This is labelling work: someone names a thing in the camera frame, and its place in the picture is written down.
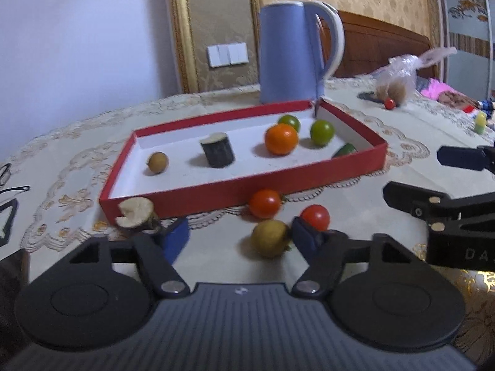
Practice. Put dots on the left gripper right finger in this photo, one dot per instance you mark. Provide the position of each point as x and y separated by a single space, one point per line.
324 252

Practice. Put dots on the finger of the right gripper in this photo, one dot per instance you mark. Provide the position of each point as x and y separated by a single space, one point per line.
456 217
476 159

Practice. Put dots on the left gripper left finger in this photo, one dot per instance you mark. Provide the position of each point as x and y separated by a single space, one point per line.
156 253

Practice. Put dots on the yellow-brown small round fruit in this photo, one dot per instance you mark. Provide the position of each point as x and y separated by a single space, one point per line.
157 162

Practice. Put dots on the orange mandarin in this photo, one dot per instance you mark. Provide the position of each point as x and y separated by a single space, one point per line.
281 139

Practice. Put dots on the green tomato outside box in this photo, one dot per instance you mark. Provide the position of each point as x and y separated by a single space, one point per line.
290 120

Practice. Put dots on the red cherry tomato lower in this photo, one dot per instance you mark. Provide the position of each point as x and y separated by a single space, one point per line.
317 216

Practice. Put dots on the red cherry tomato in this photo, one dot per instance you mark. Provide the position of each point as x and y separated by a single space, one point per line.
265 204
317 216

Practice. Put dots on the small yellow green toy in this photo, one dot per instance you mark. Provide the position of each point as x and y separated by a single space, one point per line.
480 122

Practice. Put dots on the yellow lemon-like fruit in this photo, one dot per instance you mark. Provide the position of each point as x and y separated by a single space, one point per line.
270 238

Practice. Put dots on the pink clothes on bed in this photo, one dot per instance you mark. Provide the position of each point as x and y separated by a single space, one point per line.
446 95

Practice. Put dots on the red cherry tomato upper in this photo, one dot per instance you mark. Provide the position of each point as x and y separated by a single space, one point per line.
265 204

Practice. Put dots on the red shallow cardboard box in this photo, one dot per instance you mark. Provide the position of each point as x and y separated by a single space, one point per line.
189 185

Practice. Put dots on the small red tomato by bag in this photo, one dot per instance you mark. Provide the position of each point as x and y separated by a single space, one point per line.
389 104

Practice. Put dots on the clear plastic bag with nuts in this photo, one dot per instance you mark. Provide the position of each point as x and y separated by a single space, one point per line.
397 80

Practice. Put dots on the green tomato in box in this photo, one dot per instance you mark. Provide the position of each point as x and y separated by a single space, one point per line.
321 132

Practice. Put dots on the cream embroidered tablecloth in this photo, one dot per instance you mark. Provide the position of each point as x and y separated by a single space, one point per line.
67 167

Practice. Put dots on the wardrobe with patterned glass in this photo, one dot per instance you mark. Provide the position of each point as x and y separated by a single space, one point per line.
468 26

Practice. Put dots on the wooden bed headboard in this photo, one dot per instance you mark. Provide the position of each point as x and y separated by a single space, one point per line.
369 43

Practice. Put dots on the black eyeglasses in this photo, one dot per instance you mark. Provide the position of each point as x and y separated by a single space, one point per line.
8 188

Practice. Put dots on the blue electric kettle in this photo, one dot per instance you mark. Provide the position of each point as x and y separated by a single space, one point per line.
301 44

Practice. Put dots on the black flat frame under bag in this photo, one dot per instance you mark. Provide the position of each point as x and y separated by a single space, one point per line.
370 96

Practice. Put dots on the white wall switch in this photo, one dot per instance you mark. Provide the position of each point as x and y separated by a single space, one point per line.
227 55

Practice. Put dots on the gold picture frame moulding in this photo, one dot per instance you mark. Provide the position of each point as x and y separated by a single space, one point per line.
199 24

